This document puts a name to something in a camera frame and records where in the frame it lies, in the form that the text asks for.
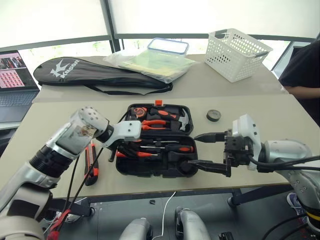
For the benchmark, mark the thin black screwdriver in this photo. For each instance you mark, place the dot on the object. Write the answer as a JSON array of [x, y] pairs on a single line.
[[160, 142]]

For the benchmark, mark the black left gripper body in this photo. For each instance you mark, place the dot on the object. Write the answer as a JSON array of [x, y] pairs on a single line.
[[130, 141]]

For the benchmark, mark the grey rounded robot leg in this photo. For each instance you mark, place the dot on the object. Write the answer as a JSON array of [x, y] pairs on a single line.
[[191, 225], [137, 228]]

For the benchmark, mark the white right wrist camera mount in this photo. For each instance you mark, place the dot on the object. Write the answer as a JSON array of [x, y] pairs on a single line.
[[246, 127]]

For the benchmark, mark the clear bag with yellow sheets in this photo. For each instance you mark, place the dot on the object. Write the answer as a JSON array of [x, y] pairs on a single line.
[[155, 63]]

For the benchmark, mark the orange black utility knife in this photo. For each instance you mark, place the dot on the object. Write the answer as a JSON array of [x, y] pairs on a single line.
[[91, 165]]

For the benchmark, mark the orange black tape measure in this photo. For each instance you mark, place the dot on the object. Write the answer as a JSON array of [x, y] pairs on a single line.
[[138, 112]]

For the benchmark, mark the black electrical tape roll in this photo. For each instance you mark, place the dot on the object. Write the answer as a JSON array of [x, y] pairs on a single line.
[[214, 116]]

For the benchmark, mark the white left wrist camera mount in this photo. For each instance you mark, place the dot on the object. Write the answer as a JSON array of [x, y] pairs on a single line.
[[127, 128]]

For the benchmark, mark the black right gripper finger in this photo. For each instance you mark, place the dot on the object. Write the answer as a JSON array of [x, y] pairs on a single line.
[[212, 167], [212, 137]]

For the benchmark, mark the black Kason racket bag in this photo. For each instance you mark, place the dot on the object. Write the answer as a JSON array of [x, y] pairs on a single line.
[[82, 75]]

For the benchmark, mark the blue sneaker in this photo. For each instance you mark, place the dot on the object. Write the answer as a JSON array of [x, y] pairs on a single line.
[[296, 206]]

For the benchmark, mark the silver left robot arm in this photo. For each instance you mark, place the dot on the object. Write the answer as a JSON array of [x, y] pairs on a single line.
[[75, 135]]

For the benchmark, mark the white perforated plastic basket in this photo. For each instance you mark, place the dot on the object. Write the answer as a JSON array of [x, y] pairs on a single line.
[[232, 57]]

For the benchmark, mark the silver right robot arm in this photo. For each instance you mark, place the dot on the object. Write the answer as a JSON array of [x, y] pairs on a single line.
[[287, 152]]

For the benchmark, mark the black plastic tool case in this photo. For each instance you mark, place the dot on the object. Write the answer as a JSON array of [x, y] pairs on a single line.
[[155, 167]]

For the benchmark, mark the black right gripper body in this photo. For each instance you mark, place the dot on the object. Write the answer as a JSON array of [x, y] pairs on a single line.
[[235, 147]]

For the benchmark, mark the open laptop computer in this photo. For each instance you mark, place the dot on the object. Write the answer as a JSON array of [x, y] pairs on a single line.
[[15, 97]]

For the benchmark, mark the clear container blue rim lid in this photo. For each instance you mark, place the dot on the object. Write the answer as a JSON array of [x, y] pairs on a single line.
[[167, 45]]

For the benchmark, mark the dark metal table leg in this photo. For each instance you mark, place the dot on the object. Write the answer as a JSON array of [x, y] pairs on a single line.
[[250, 197]]

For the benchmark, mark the person in black shirt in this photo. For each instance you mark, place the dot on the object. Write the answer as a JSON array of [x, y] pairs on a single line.
[[305, 67]]

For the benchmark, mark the small black floor object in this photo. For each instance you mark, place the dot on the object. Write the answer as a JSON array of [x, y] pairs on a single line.
[[152, 202]]

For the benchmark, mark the black window frame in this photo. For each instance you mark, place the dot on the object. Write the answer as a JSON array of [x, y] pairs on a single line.
[[110, 25]]

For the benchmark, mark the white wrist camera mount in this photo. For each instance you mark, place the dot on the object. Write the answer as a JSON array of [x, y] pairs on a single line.
[[246, 127], [127, 128]]

